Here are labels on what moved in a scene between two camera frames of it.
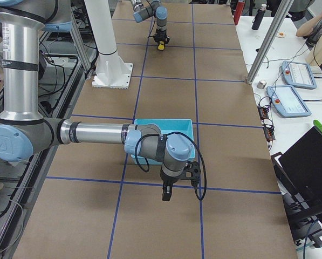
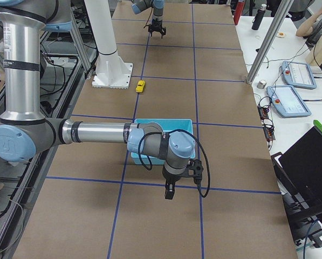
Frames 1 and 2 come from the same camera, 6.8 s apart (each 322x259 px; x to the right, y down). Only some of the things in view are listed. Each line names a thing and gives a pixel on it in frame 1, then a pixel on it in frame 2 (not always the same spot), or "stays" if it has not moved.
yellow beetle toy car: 161,45 -> 140,86
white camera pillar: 112,71 stays
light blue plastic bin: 167,126 stays
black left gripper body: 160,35 -> 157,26
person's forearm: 306,28 stays
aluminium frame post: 269,41 stays
